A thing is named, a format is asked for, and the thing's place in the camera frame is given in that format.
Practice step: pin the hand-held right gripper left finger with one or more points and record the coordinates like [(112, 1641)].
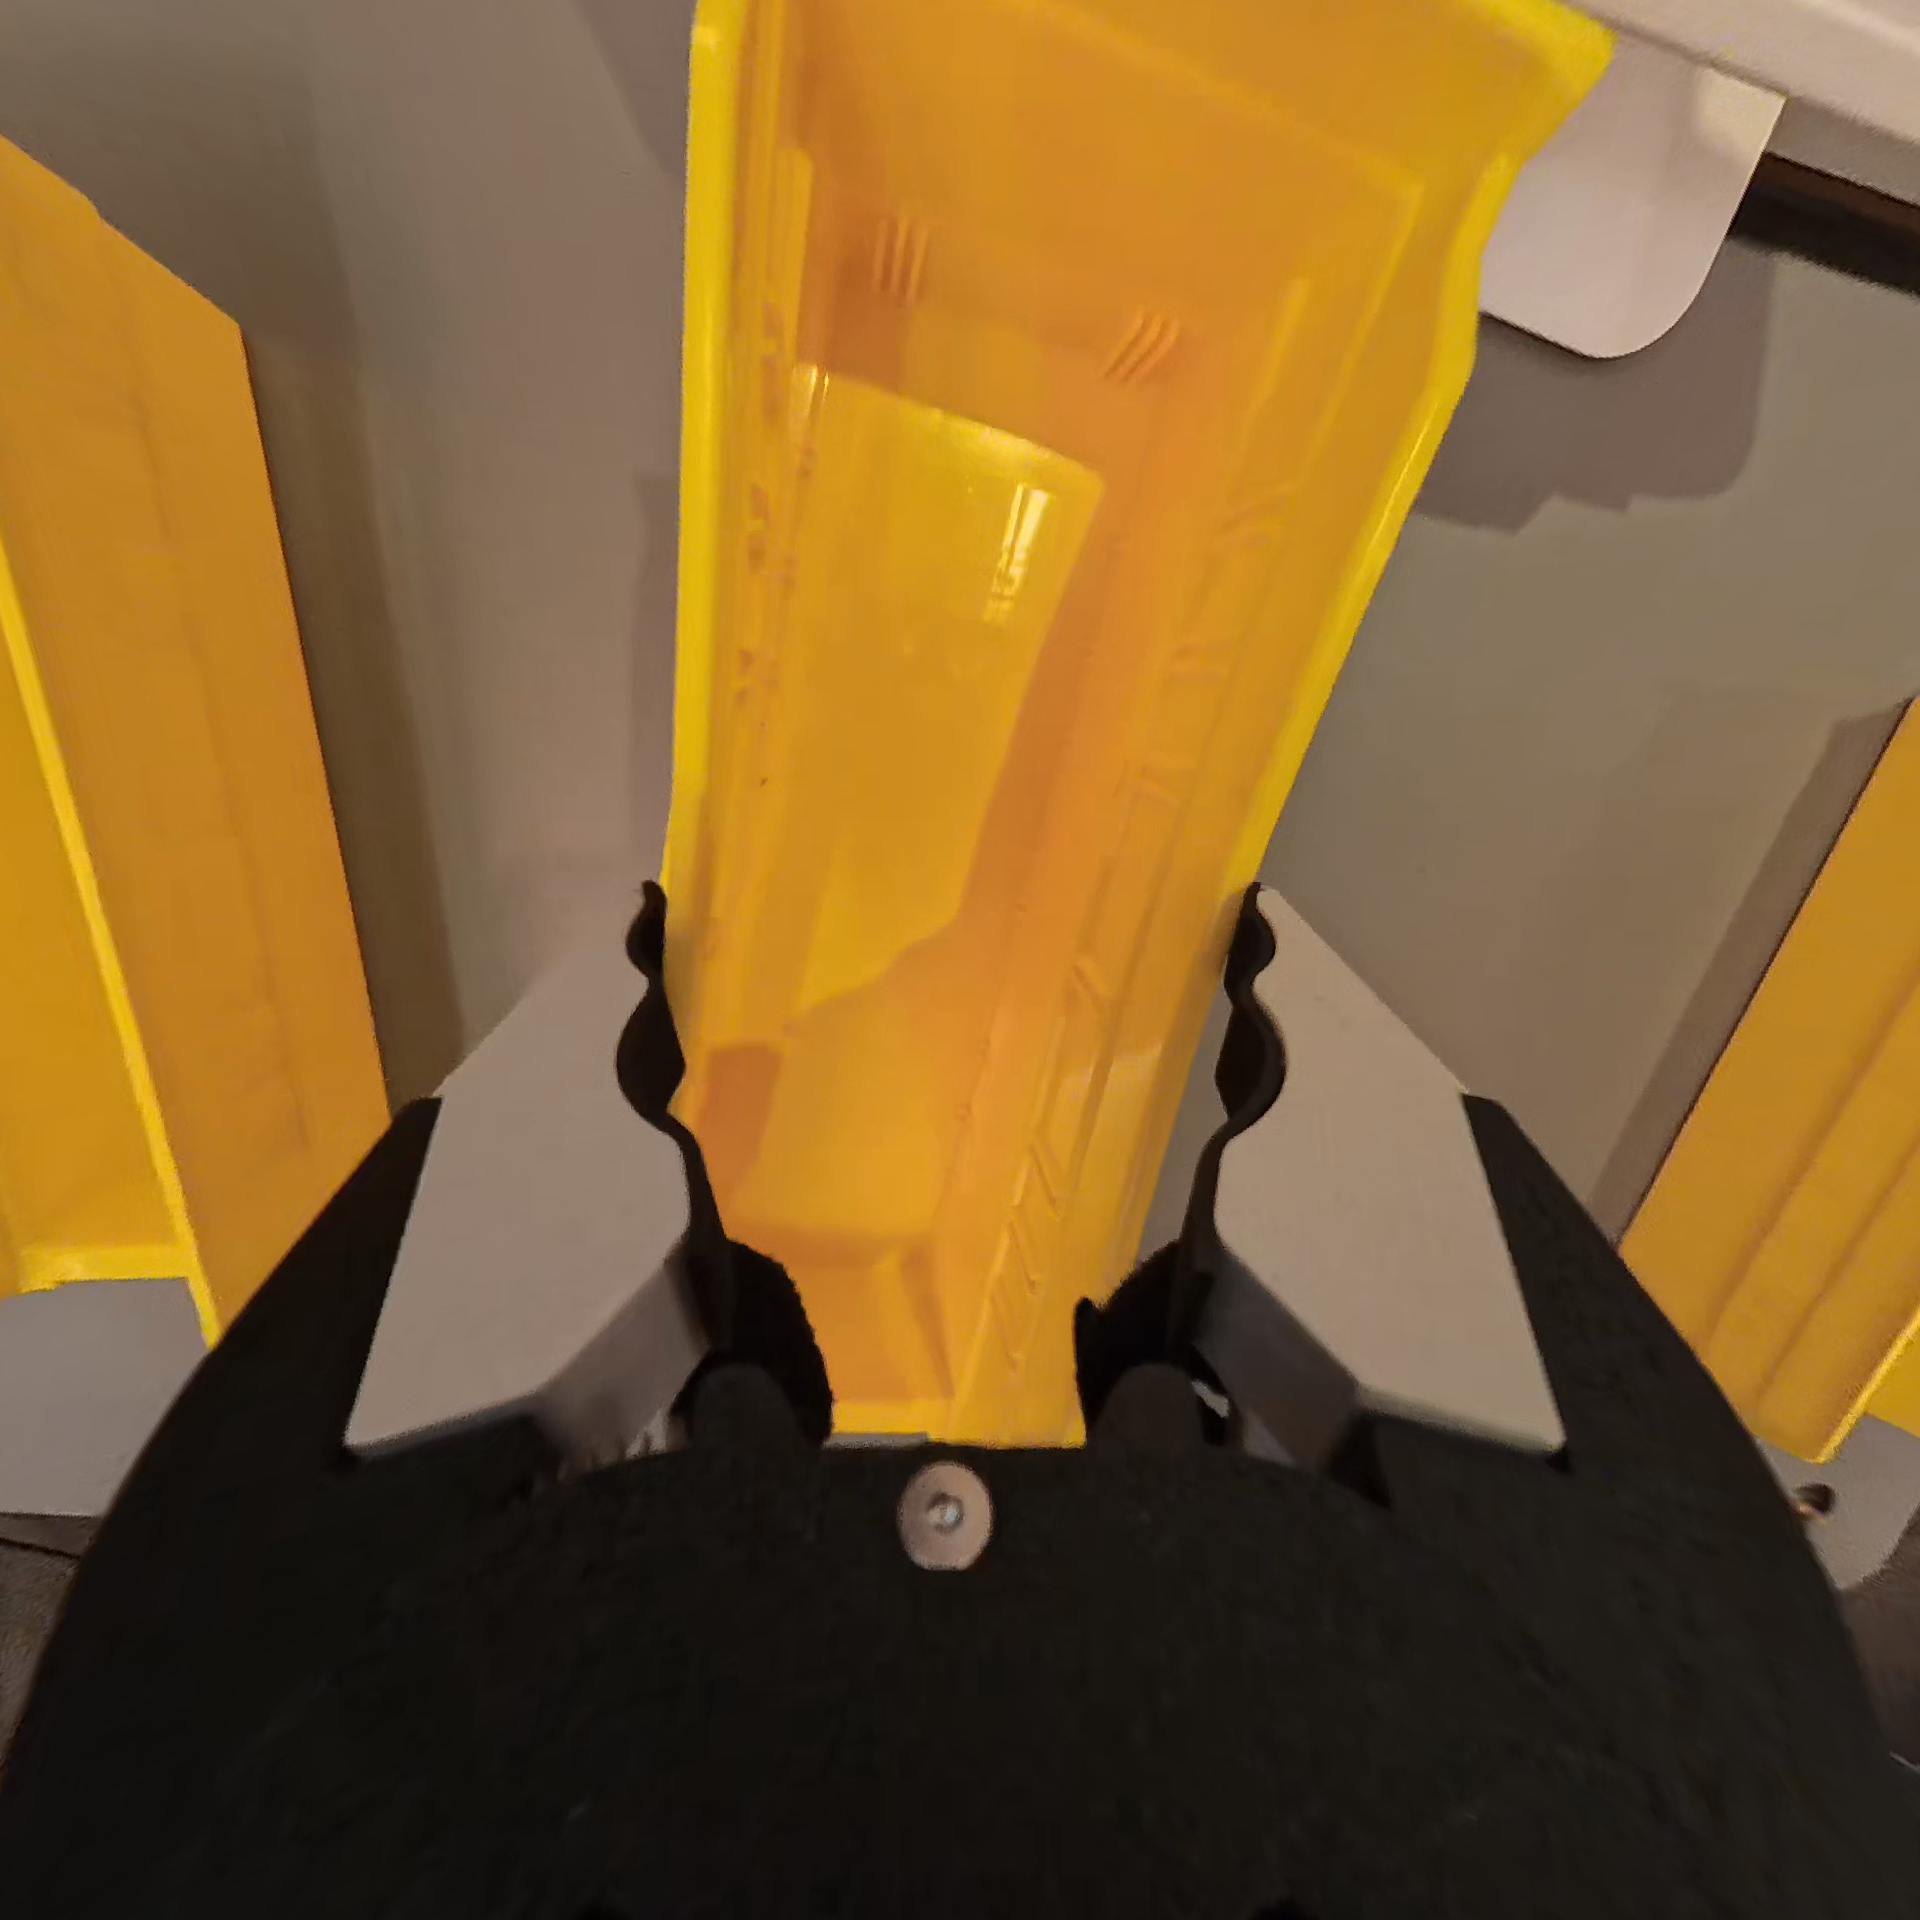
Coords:
[(523, 1260)]

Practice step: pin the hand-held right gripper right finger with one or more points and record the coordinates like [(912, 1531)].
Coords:
[(1366, 1243)]

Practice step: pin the yellow plastic storage bin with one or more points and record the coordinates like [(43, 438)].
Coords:
[(181, 750), (931, 675), (1800, 1124)]

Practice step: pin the grey desk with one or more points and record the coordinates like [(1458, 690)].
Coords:
[(1575, 675)]

